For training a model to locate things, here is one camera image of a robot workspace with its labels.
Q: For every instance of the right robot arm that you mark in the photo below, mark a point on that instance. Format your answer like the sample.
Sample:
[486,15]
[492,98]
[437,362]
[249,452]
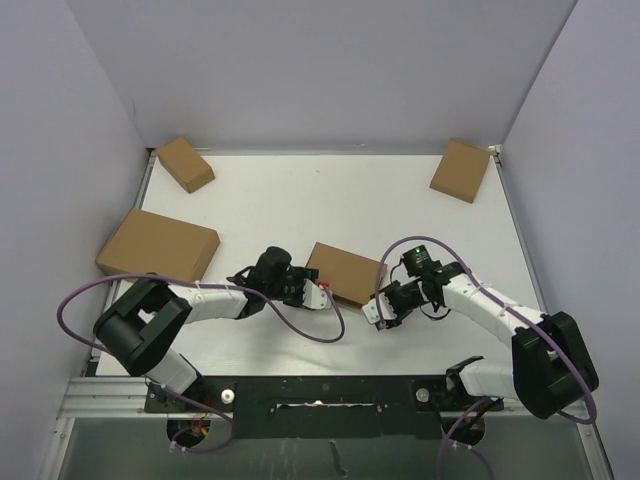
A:
[550,367]

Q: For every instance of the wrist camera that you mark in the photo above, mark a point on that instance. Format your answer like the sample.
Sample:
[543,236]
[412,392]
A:
[379,313]
[315,297]

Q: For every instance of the large folded cardboard box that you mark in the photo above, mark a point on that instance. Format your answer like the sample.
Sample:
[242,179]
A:
[160,250]

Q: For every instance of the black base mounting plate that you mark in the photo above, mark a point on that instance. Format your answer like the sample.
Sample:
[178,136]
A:
[222,409]

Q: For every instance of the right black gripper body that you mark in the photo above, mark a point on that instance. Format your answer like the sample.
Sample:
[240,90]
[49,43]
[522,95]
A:
[403,299]

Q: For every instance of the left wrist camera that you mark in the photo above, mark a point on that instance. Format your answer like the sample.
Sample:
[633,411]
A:
[315,297]

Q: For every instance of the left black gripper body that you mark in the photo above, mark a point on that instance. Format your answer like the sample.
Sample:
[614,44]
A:
[293,287]

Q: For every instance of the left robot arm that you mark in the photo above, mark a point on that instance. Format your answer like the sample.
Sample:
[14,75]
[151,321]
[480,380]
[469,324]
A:
[139,329]

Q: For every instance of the small folded cardboard box left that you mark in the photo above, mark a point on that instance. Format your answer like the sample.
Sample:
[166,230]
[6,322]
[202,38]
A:
[186,166]

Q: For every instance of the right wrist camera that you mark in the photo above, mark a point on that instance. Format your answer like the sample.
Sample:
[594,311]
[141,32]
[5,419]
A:
[379,313]

